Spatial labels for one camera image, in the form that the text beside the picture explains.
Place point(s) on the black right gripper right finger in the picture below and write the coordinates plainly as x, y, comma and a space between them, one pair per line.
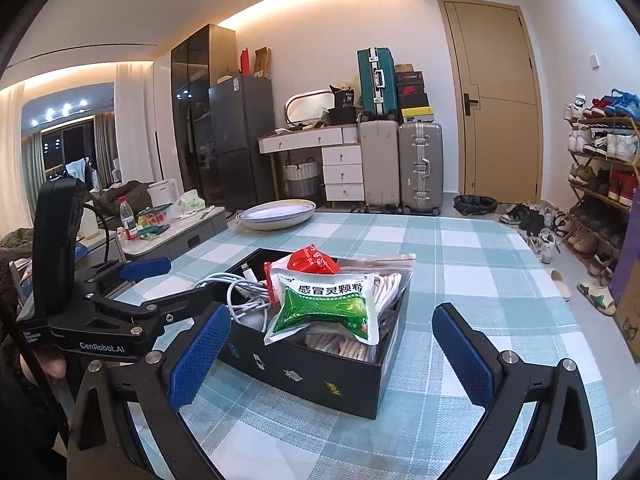
559, 442

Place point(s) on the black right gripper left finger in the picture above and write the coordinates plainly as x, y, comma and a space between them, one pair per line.
104, 443

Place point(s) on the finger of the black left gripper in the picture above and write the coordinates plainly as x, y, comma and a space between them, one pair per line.
113, 273
112, 314

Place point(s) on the red snack packet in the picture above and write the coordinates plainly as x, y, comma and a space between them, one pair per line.
308, 259

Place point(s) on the green white medicine packet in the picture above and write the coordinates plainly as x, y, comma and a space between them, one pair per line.
342, 299

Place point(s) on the person's left hand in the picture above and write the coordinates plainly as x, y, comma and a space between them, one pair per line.
52, 364

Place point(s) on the grey low cabinet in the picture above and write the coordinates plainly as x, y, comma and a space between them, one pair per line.
180, 235

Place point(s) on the plastic water bottle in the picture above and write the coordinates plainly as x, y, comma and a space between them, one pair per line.
128, 219

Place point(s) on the white electric kettle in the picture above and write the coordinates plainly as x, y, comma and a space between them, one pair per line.
163, 192

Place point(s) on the green tissue pack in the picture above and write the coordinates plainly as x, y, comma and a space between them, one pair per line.
188, 203

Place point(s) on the white oval dish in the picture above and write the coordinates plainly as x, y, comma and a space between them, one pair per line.
276, 215

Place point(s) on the brown cardboard box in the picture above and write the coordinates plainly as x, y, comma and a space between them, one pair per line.
627, 315

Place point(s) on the green star slipper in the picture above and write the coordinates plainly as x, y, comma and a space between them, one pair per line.
599, 296

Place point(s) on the black open storage box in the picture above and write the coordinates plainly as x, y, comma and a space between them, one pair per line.
320, 364

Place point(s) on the beige slipper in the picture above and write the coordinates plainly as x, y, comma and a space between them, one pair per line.
561, 285

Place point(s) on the woven laundry basket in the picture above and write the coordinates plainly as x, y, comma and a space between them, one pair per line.
303, 180

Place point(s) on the purple paper bag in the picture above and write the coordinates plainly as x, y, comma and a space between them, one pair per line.
629, 253

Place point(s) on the dark grey refrigerator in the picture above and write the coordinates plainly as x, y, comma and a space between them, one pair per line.
241, 109

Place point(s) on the white drawer desk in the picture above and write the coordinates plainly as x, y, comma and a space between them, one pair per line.
338, 151

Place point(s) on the black glass cabinet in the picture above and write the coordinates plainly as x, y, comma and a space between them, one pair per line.
196, 64

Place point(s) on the oval mirror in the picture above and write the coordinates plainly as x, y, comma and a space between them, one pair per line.
308, 107

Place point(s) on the black floor bag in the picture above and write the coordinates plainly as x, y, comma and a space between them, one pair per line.
475, 205

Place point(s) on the black bag on desk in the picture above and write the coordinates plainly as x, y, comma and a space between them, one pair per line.
343, 112

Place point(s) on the beige suitcase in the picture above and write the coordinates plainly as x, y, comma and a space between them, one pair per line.
379, 154

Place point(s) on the silver suitcase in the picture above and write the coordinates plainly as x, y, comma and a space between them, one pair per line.
421, 167

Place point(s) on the wooden shoe rack with shoes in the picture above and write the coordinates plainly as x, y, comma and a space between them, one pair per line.
603, 144

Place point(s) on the teal suitcase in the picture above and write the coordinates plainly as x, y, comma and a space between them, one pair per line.
378, 84

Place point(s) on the stack of shoe boxes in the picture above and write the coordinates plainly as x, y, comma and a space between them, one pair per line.
412, 96

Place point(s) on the wooden door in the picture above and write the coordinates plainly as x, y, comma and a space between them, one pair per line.
497, 95

